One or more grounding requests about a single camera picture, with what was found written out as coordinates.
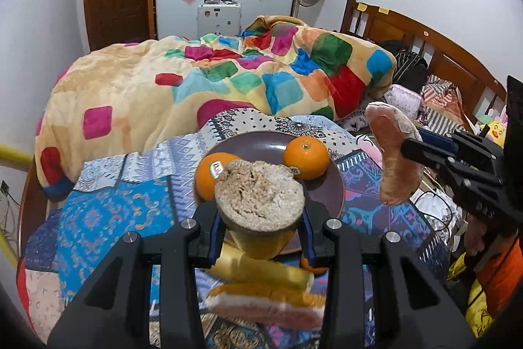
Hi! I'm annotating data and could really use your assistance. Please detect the yellow bag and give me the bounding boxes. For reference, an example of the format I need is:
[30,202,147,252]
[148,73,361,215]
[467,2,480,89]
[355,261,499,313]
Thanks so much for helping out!
[448,251,497,338]

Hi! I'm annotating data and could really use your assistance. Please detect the person's right hand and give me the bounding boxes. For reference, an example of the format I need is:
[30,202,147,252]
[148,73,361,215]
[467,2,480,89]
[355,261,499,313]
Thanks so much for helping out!
[464,212,497,257]

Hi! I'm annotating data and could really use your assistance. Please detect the orange with sticker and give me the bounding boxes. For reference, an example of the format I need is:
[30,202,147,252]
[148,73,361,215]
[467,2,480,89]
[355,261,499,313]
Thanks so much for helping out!
[194,153,243,203]

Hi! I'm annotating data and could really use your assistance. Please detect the colourful checked blanket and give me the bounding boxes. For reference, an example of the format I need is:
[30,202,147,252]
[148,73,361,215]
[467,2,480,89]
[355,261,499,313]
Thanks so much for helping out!
[35,16,398,203]

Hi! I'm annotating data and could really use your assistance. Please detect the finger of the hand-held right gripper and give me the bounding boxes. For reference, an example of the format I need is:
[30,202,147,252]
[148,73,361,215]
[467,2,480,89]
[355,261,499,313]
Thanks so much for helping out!
[416,129,460,148]
[401,138,464,172]

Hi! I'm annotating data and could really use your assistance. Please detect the orange sleeved forearm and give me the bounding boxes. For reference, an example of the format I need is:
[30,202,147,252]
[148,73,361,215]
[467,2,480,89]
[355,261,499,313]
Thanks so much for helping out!
[476,228,523,319]

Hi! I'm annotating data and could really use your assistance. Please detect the wooden headboard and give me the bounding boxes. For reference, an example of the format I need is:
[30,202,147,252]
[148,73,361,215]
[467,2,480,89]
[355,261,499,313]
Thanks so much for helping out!
[339,0,510,126]

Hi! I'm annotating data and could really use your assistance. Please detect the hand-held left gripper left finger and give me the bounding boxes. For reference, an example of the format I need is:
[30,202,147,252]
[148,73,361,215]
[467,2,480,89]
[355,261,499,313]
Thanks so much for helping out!
[47,202,229,349]

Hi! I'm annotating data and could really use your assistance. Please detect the black bag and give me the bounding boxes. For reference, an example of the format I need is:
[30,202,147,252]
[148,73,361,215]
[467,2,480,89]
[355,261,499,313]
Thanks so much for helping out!
[379,40,428,93]

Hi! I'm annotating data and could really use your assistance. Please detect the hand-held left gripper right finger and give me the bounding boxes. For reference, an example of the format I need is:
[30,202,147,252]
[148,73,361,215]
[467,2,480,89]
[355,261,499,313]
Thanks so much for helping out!
[299,202,480,349]

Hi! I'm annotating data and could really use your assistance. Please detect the pink pillow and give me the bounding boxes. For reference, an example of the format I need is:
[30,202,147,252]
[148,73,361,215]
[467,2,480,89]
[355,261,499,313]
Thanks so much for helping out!
[386,83,424,121]

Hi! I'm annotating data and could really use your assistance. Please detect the yellow banana piece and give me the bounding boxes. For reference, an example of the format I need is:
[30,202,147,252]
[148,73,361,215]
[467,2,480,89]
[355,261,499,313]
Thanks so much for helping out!
[210,243,315,291]

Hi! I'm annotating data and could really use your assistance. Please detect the striped cloth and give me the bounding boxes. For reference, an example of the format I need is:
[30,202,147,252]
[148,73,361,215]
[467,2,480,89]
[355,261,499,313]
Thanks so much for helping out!
[420,74,471,134]

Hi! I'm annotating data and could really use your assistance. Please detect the plain orange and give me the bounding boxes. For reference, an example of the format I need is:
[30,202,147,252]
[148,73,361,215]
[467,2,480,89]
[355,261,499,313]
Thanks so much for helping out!
[283,136,330,182]

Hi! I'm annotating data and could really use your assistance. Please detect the yellow pipe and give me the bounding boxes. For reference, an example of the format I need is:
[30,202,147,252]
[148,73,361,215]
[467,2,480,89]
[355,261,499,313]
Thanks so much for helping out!
[0,142,34,166]

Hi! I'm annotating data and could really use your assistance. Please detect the white box appliance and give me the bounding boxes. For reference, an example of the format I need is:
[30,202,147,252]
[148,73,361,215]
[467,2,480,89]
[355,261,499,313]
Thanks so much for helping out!
[197,3,242,38]

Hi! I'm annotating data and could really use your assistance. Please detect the dark purple plate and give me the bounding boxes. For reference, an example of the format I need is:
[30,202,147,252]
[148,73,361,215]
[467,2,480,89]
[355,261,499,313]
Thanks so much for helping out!
[202,131,346,256]

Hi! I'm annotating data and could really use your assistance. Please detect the brown muffin cake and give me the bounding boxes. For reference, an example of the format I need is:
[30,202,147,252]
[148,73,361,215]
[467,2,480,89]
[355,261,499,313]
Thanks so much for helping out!
[214,160,306,260]

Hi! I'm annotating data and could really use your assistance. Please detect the yellow plush toy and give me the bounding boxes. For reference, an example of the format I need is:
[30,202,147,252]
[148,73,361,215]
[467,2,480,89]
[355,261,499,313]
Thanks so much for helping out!
[477,107,508,148]

